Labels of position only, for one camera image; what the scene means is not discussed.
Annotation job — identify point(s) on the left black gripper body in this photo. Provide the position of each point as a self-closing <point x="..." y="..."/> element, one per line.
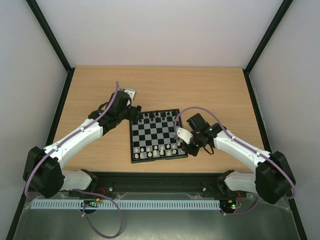
<point x="131" y="116"/>

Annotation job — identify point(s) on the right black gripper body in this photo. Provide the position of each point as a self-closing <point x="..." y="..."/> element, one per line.
<point x="191" y="149"/>

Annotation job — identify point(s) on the black magnetic chess board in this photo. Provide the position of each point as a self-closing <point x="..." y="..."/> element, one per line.
<point x="151" y="136"/>

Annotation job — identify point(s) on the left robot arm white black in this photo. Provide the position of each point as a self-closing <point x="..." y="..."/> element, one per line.
<point x="44" y="167"/>

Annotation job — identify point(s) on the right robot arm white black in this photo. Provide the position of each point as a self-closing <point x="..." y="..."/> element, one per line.
<point x="252" y="165"/>

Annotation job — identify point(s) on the black chess piece row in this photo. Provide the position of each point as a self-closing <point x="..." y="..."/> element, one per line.
<point x="163" y="116"/>

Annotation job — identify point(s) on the white king chess piece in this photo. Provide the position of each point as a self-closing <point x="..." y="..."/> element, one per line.
<point x="161" y="151"/>

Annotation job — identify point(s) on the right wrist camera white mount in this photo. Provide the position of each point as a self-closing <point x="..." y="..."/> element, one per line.
<point x="183" y="135"/>

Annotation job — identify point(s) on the black aluminium frame rail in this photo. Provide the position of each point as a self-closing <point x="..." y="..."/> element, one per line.
<point x="110" y="183"/>

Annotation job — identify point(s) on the light blue slotted cable duct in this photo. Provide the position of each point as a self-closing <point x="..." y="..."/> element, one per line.
<point x="77" y="204"/>

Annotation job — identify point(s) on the left frame post black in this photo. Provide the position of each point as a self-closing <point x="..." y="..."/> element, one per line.
<point x="42" y="21"/>

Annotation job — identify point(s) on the frame post black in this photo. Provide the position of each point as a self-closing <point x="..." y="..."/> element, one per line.
<point x="276" y="20"/>
<point x="42" y="21"/>

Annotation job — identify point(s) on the right frame post black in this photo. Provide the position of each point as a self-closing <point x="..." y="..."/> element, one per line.
<point x="276" y="20"/>

